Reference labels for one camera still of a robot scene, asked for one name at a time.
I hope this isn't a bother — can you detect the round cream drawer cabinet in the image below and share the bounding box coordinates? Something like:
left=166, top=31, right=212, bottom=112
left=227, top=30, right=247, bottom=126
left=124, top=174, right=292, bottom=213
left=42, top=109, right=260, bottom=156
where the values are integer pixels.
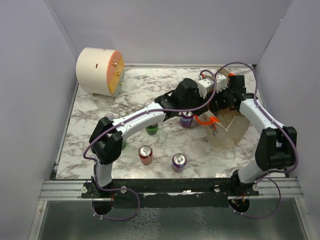
left=75, top=47, right=125, bottom=97

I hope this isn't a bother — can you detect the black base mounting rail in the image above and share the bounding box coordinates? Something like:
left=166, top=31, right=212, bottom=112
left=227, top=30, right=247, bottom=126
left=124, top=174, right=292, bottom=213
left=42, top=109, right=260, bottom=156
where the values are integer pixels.
left=81, top=176, right=259, bottom=209

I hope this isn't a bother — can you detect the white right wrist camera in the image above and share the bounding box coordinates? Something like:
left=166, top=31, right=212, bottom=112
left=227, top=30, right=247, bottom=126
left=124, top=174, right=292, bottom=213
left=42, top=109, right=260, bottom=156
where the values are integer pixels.
left=216, top=74, right=228, bottom=93

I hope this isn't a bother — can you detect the beige canvas tote bag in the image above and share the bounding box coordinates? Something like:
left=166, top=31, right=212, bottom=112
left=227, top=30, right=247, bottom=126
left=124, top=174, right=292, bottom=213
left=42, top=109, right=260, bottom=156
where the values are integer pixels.
left=194, top=65, right=251, bottom=153

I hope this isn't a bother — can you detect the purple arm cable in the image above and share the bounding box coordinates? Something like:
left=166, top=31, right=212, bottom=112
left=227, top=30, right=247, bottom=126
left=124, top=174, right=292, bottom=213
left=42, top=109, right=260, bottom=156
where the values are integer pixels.
left=83, top=69, right=218, bottom=221
left=214, top=62, right=299, bottom=220

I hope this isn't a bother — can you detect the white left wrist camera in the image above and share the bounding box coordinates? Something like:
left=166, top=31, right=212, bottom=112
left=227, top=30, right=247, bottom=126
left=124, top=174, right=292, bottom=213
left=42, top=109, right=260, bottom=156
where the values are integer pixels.
left=196, top=78, right=215, bottom=99

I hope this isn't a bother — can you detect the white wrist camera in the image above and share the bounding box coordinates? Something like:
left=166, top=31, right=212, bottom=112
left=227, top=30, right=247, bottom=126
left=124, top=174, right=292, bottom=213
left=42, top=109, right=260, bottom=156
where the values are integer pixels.
left=216, top=74, right=228, bottom=93
left=196, top=78, right=215, bottom=99

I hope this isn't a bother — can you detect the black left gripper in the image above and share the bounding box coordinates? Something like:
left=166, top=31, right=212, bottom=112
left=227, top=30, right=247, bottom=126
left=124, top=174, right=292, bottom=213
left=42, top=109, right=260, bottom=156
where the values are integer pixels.
left=180, top=88, right=209, bottom=117

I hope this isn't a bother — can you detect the clear tub of paper clips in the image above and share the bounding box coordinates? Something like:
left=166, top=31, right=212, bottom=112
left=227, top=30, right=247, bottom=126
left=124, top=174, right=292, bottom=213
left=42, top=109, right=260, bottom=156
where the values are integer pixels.
left=104, top=113, right=116, bottom=121

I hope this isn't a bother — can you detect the aluminium frame rail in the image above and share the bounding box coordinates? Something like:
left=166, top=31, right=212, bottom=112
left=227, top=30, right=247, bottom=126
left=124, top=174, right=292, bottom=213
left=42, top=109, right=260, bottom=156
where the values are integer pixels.
left=39, top=177, right=304, bottom=201

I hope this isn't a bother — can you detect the purple soda can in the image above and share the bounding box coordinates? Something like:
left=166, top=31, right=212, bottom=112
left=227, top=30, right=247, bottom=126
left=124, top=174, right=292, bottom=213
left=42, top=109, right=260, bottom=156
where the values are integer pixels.
left=171, top=153, right=187, bottom=173
left=179, top=111, right=194, bottom=128

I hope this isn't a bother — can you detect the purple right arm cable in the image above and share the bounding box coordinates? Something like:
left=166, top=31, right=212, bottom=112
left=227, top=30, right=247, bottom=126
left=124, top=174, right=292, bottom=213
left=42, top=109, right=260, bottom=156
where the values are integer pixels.
left=214, top=62, right=299, bottom=220

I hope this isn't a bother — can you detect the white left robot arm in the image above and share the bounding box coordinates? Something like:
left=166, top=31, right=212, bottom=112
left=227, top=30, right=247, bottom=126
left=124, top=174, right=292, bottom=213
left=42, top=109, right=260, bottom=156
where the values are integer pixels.
left=88, top=78, right=217, bottom=198

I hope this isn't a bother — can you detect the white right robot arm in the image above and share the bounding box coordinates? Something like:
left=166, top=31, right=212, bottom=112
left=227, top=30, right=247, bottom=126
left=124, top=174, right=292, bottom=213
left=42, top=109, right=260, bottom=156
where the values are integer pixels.
left=209, top=75, right=299, bottom=196

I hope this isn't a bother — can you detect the red soda can front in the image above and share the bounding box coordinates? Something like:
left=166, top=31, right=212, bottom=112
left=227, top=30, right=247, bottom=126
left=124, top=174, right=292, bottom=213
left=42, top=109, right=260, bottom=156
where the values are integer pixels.
left=138, top=145, right=153, bottom=165

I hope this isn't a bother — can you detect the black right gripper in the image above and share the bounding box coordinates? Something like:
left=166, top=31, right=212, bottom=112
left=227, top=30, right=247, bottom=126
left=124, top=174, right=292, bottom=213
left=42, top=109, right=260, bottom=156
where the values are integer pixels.
left=208, top=83, right=234, bottom=112

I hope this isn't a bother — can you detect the green glass bottle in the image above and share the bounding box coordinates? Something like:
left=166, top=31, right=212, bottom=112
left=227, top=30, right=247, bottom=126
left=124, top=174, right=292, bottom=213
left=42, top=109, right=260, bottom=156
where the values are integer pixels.
left=121, top=140, right=127, bottom=150
left=145, top=123, right=159, bottom=136

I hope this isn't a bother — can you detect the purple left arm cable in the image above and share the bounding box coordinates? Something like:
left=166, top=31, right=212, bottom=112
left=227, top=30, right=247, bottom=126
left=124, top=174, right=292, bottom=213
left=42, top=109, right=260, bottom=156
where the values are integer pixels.
left=83, top=69, right=218, bottom=221

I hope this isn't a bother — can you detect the purple soda can front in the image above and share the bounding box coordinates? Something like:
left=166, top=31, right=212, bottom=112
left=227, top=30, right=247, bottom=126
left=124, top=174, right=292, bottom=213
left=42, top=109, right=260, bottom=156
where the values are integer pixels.
left=171, top=153, right=187, bottom=173

